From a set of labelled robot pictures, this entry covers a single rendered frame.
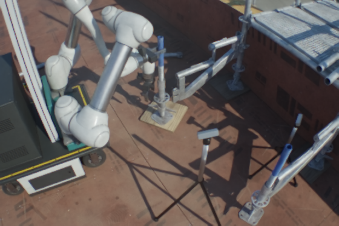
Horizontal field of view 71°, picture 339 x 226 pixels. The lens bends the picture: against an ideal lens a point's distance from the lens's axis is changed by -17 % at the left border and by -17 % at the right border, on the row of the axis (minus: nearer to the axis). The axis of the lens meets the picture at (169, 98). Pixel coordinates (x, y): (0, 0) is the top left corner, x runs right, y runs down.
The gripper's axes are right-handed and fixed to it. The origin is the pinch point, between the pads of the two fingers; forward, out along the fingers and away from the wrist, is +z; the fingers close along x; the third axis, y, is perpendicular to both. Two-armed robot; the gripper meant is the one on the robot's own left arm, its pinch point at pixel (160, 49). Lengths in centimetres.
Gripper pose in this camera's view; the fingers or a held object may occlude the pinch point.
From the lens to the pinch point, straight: 193.8
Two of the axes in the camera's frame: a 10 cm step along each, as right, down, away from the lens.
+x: 6.6, 5.1, -5.5
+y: 0.0, 7.3, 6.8
